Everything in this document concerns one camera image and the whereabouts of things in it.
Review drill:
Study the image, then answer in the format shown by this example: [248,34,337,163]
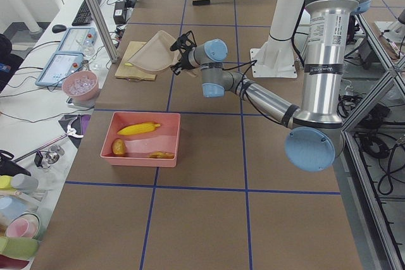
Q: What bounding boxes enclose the pink bowl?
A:
[62,71,99,101]

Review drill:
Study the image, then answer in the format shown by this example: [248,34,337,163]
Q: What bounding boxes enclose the stacked colourful cups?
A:
[1,174,41,269]

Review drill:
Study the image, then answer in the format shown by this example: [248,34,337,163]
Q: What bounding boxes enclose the yellow toy corn cob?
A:
[117,122,161,136]

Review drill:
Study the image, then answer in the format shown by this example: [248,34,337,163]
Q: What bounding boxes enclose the upper blue teach pendant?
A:
[57,27,97,52]

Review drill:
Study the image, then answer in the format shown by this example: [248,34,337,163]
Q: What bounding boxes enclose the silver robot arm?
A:
[170,0,371,171]

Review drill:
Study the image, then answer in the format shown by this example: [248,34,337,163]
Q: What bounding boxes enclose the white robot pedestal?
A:
[251,0,304,78]

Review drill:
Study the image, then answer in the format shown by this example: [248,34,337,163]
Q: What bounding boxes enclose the lower blue teach pendant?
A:
[35,52,84,87]

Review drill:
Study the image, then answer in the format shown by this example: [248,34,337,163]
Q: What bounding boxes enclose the tan toy ginger root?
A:
[148,151,175,159]

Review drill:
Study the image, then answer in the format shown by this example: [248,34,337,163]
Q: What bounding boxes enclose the beige plastic dustpan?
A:
[129,30,179,75]

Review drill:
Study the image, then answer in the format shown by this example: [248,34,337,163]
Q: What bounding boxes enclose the blue teach pendant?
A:
[35,52,84,87]
[57,27,97,52]

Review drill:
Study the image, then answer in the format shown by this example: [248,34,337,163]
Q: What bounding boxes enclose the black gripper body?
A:
[178,31,197,70]

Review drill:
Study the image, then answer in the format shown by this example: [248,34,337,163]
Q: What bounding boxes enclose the brown toy potato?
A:
[111,138,127,156]

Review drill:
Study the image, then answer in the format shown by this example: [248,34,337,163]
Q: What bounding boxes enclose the black keyboard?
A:
[72,0,92,27]

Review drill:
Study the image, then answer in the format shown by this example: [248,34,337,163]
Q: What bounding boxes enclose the black power adapter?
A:
[113,1,127,25]

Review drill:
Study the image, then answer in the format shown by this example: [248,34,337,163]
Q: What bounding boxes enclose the black computer mouse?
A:
[51,24,67,34]

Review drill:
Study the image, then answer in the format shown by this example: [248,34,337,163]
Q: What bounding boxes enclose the wooden cutting board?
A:
[115,41,156,82]

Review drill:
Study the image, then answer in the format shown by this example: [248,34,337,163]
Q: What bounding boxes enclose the pink plastic bin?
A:
[100,111,180,168]

